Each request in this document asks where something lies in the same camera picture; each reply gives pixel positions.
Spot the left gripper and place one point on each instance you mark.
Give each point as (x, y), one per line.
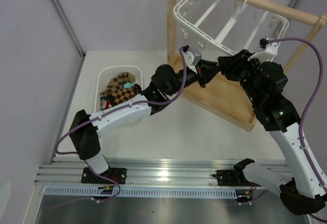
(205, 72)

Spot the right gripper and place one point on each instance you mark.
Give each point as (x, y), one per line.
(230, 65)

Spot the white plastic clip hanger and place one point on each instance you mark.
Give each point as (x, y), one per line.
(227, 26)

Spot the brown checkered sock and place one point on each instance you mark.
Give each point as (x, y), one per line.
(123, 95)
(117, 83)

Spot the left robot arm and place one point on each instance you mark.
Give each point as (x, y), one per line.
(87, 129)

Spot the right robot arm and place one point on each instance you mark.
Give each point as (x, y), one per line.
(263, 82)

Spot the wooden hanger rack stand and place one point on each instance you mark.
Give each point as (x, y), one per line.
(222, 97)

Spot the mint green sock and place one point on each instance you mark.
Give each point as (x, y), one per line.
(128, 85)

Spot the white plastic laundry basket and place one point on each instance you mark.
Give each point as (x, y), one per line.
(110, 72)

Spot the christmas pattern sock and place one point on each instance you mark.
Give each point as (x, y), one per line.
(105, 103)

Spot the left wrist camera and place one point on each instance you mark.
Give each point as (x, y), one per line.
(190, 56)

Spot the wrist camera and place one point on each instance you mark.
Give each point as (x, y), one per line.
(190, 56)
(269, 49)

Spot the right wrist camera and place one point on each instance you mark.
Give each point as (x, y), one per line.
(269, 49)

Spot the white slotted cable duct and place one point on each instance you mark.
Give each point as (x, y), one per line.
(142, 192)

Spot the aluminium mounting rail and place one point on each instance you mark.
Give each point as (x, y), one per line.
(171, 173)

